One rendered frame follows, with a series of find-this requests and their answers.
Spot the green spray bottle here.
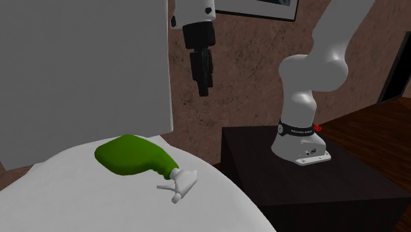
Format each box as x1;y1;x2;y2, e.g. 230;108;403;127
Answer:
94;134;198;204

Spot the dark robot stand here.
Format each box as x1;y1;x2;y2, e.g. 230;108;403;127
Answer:
219;125;411;232

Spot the dark door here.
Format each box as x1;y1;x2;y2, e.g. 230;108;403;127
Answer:
377;30;411;105

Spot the framed wall picture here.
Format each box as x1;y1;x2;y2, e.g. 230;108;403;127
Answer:
214;0;300;22

